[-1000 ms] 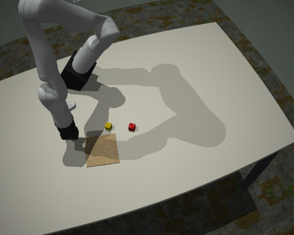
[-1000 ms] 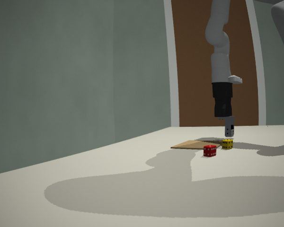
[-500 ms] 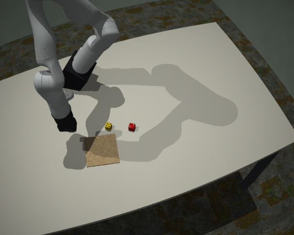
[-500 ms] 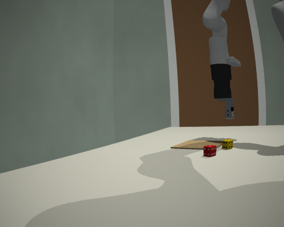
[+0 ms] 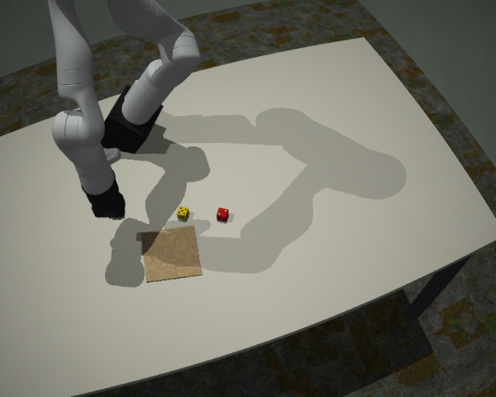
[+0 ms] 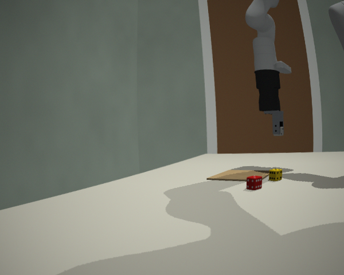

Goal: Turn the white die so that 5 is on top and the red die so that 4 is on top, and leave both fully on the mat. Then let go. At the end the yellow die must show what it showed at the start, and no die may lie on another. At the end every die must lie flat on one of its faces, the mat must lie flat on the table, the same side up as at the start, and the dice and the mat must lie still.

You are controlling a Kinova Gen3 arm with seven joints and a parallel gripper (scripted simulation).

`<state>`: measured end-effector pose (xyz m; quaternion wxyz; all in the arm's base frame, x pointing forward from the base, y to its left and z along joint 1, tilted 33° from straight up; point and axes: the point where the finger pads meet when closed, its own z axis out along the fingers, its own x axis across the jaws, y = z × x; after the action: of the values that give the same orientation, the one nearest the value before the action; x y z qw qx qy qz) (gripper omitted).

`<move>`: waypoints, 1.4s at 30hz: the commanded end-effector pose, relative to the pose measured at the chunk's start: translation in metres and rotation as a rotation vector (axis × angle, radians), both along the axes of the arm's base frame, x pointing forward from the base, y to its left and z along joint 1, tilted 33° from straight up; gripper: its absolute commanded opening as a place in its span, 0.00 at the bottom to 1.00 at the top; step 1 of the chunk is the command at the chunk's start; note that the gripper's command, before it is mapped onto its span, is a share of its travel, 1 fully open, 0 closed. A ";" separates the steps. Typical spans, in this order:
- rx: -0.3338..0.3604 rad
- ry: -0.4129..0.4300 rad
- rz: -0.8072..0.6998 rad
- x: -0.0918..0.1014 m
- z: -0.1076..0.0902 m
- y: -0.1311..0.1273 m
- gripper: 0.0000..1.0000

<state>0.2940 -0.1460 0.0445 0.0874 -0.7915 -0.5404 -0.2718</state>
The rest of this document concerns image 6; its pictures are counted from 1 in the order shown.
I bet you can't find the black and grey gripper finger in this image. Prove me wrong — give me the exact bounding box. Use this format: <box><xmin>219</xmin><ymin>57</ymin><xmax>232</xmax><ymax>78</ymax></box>
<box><xmin>279</xmin><ymin>111</ymin><xmax>284</xmax><ymax>133</ymax></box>
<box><xmin>264</xmin><ymin>111</ymin><xmax>280</xmax><ymax>134</ymax></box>

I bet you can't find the yellow die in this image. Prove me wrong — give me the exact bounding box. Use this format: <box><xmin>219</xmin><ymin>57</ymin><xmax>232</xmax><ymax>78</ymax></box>
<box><xmin>269</xmin><ymin>168</ymin><xmax>282</xmax><ymax>181</ymax></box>

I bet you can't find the red die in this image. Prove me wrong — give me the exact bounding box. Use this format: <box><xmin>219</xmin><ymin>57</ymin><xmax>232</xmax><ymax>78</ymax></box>
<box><xmin>247</xmin><ymin>176</ymin><xmax>262</xmax><ymax>190</ymax></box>

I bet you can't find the tan mat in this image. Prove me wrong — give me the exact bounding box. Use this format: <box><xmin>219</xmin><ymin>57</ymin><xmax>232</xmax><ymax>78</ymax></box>
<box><xmin>206</xmin><ymin>170</ymin><xmax>269</xmax><ymax>181</ymax></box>

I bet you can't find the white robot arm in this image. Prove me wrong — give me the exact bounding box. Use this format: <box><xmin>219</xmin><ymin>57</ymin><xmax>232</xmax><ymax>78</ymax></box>
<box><xmin>245</xmin><ymin>0</ymin><xmax>344</xmax><ymax>56</ymax></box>

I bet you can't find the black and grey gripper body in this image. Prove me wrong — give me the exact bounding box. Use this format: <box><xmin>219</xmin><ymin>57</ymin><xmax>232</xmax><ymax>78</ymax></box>
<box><xmin>254</xmin><ymin>53</ymin><xmax>291</xmax><ymax>111</ymax></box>

